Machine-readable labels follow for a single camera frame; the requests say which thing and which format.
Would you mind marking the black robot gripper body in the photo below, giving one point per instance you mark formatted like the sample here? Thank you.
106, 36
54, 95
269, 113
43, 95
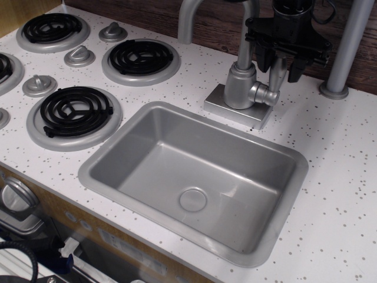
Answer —
290, 32

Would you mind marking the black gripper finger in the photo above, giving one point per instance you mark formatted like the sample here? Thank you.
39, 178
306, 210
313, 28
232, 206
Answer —
264, 57
297, 68

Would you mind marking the silver faucet lever handle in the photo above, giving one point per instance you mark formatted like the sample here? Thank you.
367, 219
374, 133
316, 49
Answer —
269, 94

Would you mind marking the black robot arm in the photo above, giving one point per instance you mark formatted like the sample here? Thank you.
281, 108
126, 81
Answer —
291, 3

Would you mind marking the grey vertical support pole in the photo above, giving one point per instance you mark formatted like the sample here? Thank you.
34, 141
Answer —
335, 87

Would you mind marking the silver faucet with base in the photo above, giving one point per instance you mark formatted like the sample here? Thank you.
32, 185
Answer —
241, 98

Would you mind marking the back right stove burner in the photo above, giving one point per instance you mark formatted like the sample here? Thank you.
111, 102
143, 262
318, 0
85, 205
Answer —
140, 62

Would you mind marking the grey plastic sink basin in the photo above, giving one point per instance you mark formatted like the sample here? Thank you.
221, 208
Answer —
219, 188

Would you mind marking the silver stove knob back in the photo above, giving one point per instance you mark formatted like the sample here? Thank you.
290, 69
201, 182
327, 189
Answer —
112, 33

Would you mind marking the silver stove knob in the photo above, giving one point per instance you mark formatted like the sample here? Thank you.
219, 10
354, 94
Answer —
39, 86
112, 33
79, 57

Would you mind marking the silver stove knob middle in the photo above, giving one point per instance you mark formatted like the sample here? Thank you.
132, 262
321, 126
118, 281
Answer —
79, 57

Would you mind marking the front right stove burner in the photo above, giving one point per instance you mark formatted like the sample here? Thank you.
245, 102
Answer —
74, 118

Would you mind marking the back left stove burner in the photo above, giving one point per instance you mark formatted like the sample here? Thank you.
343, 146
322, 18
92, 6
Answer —
51, 33

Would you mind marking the silver stove knob front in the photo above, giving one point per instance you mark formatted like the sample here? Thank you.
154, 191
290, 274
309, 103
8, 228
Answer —
39, 86

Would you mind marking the left edge stove burner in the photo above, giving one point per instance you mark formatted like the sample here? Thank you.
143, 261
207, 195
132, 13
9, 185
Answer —
12, 72

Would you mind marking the silver oven dial knob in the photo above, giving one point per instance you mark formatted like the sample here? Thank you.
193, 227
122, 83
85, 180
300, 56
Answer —
17, 199

